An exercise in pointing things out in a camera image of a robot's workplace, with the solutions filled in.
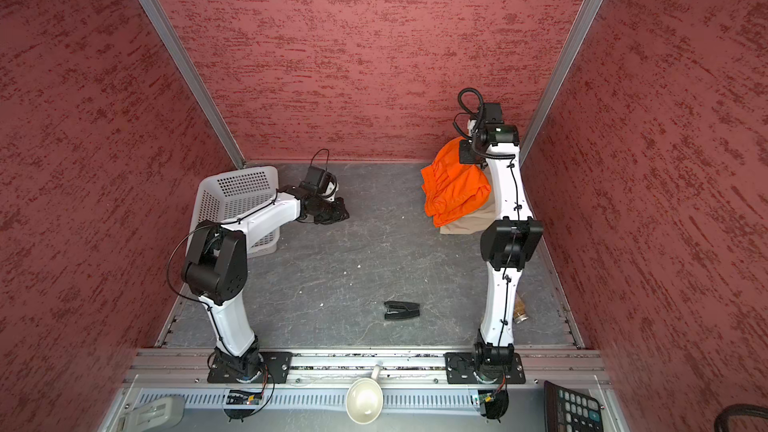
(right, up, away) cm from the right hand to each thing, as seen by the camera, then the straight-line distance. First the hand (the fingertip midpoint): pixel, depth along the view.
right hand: (468, 159), depth 91 cm
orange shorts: (-5, -10, -1) cm, 11 cm away
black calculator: (+17, -61, -23) cm, 68 cm away
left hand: (-39, -20, +3) cm, 43 cm away
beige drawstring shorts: (+9, -19, +10) cm, 24 cm away
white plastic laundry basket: (-85, -12, +16) cm, 87 cm away
